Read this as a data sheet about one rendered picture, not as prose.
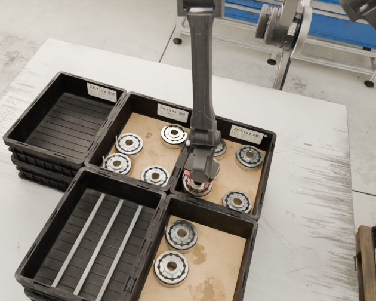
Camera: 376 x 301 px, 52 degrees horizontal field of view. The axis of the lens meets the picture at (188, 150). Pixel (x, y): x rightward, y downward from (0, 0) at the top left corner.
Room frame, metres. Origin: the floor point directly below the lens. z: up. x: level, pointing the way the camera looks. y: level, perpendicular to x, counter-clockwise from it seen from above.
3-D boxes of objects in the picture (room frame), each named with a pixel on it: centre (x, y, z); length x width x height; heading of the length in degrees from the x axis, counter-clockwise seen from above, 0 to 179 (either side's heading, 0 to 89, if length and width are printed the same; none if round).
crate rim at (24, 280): (0.51, 0.22, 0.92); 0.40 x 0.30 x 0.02; 170
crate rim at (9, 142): (0.96, 0.45, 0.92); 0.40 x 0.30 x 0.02; 170
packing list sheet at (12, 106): (1.07, 0.77, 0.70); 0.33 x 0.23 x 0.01; 174
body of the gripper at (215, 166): (0.76, -0.05, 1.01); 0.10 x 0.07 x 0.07; 77
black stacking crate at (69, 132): (0.96, 0.45, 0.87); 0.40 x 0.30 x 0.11; 170
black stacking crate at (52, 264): (0.51, 0.22, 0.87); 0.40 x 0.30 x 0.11; 170
